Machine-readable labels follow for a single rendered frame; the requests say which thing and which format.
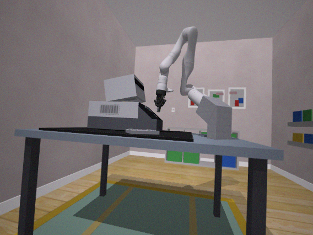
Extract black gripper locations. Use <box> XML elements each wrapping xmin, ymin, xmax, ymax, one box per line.
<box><xmin>154</xmin><ymin>89</ymin><xmax>166</xmax><ymax>112</ymax></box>

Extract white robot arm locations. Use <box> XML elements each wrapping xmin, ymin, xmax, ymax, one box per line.
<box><xmin>156</xmin><ymin>26</ymin><xmax>207</xmax><ymax>106</ymax></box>

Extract white real-time pcr machine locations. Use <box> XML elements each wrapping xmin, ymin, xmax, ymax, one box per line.
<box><xmin>87</xmin><ymin>74</ymin><xmax>163</xmax><ymax>131</ymax></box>

